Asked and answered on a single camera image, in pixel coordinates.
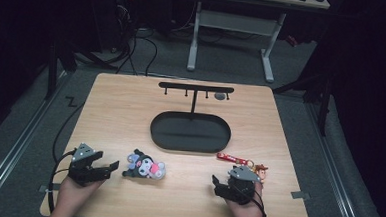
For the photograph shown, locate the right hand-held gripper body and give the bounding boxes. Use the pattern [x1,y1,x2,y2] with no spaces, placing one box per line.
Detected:
[220,163,264,207]

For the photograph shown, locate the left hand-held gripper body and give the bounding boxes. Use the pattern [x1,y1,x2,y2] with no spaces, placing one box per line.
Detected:
[67,141,113,189]

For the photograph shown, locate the red strap cowboy keychain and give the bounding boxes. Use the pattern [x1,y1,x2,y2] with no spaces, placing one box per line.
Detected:
[214,151,270,186]

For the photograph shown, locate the black cartoon plush keychain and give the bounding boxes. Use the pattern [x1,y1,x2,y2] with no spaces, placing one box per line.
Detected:
[121,147,168,182]

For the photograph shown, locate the black key rack with tray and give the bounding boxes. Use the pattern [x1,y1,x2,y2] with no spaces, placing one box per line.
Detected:
[148,80,235,156]

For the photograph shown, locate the person's left hand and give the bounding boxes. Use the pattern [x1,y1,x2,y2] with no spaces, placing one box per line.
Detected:
[57,175,106,208]

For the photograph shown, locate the person's right hand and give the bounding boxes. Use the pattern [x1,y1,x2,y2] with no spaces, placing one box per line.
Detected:
[224,179,267,217]

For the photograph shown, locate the grey tape piece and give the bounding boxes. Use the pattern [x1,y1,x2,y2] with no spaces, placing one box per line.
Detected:
[290,190,312,201]
[37,184,60,195]

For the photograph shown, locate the black metal stand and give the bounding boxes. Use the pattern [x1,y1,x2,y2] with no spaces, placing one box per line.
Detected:
[270,68,335,138]
[43,40,79,102]

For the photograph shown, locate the small red object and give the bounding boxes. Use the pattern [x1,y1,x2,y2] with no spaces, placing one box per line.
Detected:
[285,34,300,48]

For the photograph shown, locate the white-legged desk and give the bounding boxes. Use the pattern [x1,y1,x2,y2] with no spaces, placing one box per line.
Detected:
[185,0,331,86]

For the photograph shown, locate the right hand-held gripper cable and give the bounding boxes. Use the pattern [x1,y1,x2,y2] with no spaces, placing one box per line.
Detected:
[250,194,269,217]

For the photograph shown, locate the black floor cable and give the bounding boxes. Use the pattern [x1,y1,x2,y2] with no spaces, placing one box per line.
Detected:
[51,100,86,167]

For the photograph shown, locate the aluminium floor rail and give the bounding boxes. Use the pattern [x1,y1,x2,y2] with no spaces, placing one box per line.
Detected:
[0,67,68,216]
[299,100,371,217]

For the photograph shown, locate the bundle of black floor cables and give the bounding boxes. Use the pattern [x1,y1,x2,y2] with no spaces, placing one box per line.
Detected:
[107,25,160,78]

